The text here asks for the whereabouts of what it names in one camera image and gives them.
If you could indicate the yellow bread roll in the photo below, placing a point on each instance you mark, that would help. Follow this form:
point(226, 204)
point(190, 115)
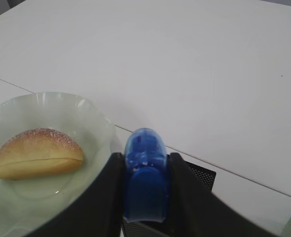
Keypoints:
point(37, 153)

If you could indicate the blue pencil sharpener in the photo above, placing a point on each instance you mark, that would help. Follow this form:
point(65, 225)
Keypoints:
point(147, 178)

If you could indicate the black mesh pen holder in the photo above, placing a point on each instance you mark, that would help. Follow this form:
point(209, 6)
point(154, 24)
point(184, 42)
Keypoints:
point(168, 227)

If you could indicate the pale green glass plate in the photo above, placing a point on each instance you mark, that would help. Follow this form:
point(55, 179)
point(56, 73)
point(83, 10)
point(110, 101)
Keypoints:
point(26, 205)

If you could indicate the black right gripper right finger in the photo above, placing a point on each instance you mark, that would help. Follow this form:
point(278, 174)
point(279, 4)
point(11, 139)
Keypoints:
point(196, 212)

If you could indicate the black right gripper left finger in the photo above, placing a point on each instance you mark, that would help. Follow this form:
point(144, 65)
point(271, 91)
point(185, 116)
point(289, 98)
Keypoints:
point(97, 212)

